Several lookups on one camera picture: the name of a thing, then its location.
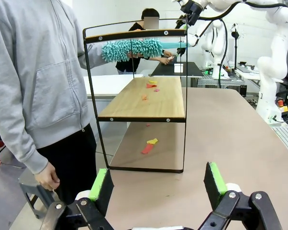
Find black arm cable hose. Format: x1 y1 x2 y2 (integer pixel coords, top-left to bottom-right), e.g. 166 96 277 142
198 0 280 21

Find aluminium frame bench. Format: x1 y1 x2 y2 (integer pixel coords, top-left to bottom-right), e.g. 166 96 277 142
198 71 245 88

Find grey stool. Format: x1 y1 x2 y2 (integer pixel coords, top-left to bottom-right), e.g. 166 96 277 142
18 167 63 220

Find bystander in black shirt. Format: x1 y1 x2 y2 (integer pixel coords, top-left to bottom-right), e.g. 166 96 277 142
115 8 176 75

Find teal microfiber duster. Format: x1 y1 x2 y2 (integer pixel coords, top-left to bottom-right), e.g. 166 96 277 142
101 38 188 63

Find white table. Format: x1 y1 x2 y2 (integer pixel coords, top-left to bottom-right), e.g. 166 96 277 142
83 73 144 98

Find black table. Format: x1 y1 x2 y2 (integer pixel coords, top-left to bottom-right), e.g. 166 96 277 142
150 61 204 78

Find person's right hand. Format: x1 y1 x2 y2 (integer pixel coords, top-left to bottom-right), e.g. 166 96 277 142
34 161 60 192

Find person's right forearm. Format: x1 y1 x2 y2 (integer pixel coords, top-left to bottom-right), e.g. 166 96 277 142
0 95 50 174

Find black trousers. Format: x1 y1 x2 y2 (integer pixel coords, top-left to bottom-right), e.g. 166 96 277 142
36 123 98 207

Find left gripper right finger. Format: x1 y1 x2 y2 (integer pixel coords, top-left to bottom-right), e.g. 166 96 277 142
198 161 284 230

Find black microphone stand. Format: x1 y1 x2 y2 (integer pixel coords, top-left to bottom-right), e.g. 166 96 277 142
231 23 240 77

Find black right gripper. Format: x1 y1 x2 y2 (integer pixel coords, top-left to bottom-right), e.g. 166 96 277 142
175 0 204 30

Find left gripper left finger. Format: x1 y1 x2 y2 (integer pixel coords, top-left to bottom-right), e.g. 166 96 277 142
39 167 116 230

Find yellow emergency stop button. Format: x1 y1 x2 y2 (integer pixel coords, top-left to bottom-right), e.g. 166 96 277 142
277 99 288 113

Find grey hooded sweatshirt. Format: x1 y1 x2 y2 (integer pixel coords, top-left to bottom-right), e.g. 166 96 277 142
0 0 106 174

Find black frame wooden shelf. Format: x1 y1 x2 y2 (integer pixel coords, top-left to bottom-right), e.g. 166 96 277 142
83 18 188 174

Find person's left forearm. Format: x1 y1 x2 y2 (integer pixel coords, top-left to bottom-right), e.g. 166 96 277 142
78 44 106 70

